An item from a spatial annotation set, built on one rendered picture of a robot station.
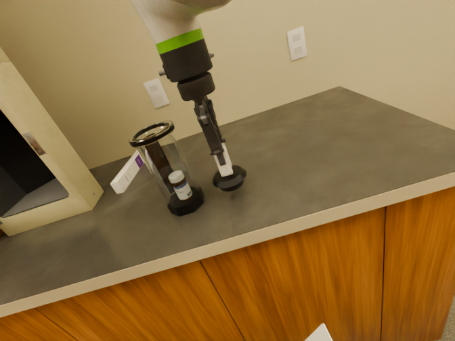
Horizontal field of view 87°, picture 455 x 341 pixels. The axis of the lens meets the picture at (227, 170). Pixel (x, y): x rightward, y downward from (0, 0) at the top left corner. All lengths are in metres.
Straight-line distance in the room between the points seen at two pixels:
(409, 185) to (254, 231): 0.33
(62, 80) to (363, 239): 1.22
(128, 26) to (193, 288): 0.96
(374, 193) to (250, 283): 0.38
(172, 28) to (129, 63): 0.68
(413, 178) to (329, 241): 0.23
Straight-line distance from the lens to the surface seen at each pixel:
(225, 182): 0.58
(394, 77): 1.41
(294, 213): 0.54
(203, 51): 0.50
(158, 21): 0.49
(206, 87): 0.50
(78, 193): 0.91
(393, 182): 0.61
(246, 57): 1.12
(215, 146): 0.52
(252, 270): 0.67
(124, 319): 0.84
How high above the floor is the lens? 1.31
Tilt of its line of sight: 30 degrees down
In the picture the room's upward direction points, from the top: 20 degrees counter-clockwise
